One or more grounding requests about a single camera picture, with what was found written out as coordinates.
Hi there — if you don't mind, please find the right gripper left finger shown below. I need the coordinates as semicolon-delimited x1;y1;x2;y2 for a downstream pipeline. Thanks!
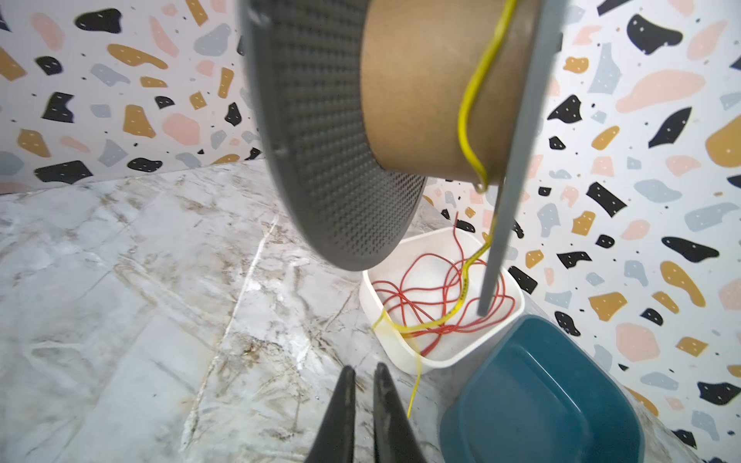
305;366;356;463

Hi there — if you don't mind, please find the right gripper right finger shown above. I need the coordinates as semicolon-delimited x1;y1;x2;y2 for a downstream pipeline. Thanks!
372;363;426;463

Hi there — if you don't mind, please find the red cable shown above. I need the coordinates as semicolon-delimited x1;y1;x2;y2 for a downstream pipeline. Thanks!
369;212;517;358

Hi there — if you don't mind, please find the grey cable spool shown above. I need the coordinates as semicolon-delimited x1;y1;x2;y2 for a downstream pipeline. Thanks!
239;1;567;314

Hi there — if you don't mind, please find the white plastic bin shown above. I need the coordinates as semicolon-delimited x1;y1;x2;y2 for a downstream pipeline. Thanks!
359;228;525;374

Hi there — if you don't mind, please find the yellow cable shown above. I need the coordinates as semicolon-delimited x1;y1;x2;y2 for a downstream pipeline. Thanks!
369;0;519;421

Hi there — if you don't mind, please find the teal plastic bin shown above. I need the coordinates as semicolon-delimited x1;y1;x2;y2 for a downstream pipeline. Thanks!
439;316;645;462

